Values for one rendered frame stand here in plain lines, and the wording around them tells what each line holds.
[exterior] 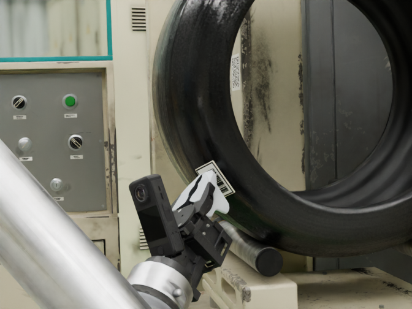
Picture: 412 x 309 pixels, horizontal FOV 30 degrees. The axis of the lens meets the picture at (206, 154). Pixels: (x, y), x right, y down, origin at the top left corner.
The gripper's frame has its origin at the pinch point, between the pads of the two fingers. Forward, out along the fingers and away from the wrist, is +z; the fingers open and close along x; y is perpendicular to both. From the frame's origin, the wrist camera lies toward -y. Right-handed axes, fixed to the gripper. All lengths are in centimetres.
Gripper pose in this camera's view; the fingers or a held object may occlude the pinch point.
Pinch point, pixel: (205, 173)
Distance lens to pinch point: 116.3
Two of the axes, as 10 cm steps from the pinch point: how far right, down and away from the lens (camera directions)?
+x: 7.0, -3.3, -6.4
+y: 6.3, 7.1, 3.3
